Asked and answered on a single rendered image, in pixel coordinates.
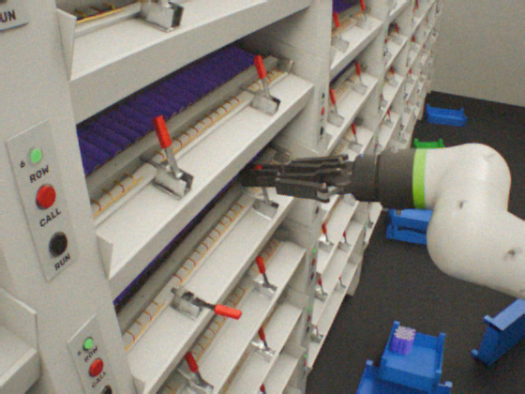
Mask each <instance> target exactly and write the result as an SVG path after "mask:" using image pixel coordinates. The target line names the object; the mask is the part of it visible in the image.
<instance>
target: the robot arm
mask: <svg viewBox="0 0 525 394"><path fill-rule="evenodd" d="M256 165H261V169H254V168H255V166H256ZM244 167H245V169H241V170H240V171H239V173H240V176H241V182H242V186H243V187H256V188H276V192H277V195H283V196H292V197H298V198H305V199H311V200H317V201H319V202H321V203H324V204H327V203H329V202H330V199H329V197H330V196H332V195H335V194H338V195H343V194H349V193H351V194H352V196H353V197H354V199H355V200H356V201H358V202H373V203H378V202H380V204H381V206H382V207H383V208H388V209H396V214H397V215H399V216H400V215H402V210H405V209H416V210H432V211H433V212H432V215H431V218H430V220H429V223H428V226H427V234H426V241H427V249H428V252H429V256H430V258H431V259H432V261H433V262H434V264H435V265H436V266H437V267H438V268H439V269H440V270H441V271H442V272H443V273H445V274H446V275H448V276H451V277H454V278H456V279H459V280H466V281H468V282H472V283H474V284H477V285H482V286H485V287H487V288H489V289H491V290H496V291H500V292H502V293H504V294H509V295H511V296H514V297H516V298H520V299H522V300H525V221H524V220H520V219H518V218H517V217H515V216H513V215H512V214H510V213H508V211H507V209H508V192H509V188H510V182H511V179H510V173H509V170H508V168H507V164H506V162H505V160H504V159H503V158H502V157H501V155H500V154H499V153H498V152H497V151H495V149H493V148H491V147H489V146H487V145H484V144H464V145H460V146H457V147H453V146H451V147H446V148H438V149H415V148H397V146H396V145H393V147H392V148H385V149H384V150H383V151H382V152H381V154H365V153H359V154H357V155H356V156H355V158H354V160H349V156H348V154H345V153H344V154H340V155H335V156H326V157H313V158H301V159H291V163H284V164H246V165H245V166H244Z"/></svg>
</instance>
